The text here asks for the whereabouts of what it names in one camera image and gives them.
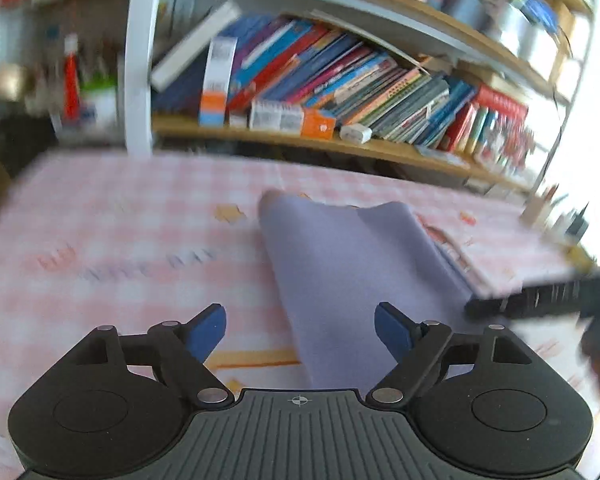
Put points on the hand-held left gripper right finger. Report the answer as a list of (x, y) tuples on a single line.
[(392, 330)]

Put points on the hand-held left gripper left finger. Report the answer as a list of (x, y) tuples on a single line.
[(207, 330)]

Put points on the row of colourful books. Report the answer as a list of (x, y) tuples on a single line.
[(355, 80)]

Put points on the gold metal bowl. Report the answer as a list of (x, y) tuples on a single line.
[(7, 82)]

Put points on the flat white and orange box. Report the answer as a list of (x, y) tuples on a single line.
[(290, 120)]

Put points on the wooden bookshelf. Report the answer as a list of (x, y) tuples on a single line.
[(280, 139)]

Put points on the red hanging ornament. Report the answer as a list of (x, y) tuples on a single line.
[(71, 85)]

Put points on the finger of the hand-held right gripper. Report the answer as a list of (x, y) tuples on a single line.
[(525, 300)]

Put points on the pink checkered bed sheet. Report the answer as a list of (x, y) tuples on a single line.
[(130, 210)]

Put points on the white shelf post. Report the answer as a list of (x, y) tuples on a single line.
[(142, 60)]

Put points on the small white eraser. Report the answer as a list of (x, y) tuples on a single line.
[(355, 133)]

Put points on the purple sweater with orange flame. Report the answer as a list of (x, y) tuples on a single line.
[(340, 270)]

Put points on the white jar with green lid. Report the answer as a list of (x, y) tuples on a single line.
[(100, 107)]

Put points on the tall white and orange box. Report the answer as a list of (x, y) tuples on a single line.
[(217, 85)]

